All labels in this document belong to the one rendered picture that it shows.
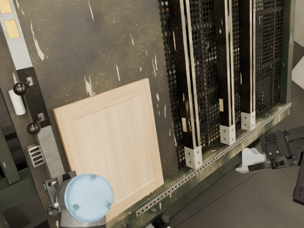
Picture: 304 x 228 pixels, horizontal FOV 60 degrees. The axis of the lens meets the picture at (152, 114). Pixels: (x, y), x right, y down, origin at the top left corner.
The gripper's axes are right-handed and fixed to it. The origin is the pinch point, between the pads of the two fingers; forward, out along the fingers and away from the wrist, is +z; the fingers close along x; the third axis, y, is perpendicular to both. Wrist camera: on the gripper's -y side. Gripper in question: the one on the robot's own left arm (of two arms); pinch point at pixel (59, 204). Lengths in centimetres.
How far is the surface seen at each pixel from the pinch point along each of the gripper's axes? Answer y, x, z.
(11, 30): 52, -2, -1
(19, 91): 32.1, 1.6, -4.1
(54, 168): 10.5, -5.1, 21.9
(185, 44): 44, -73, 8
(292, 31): 48, -191, 22
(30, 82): 37.2, -3.4, 4.6
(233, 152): -17, -116, 49
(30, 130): 22.1, 1.2, 1.7
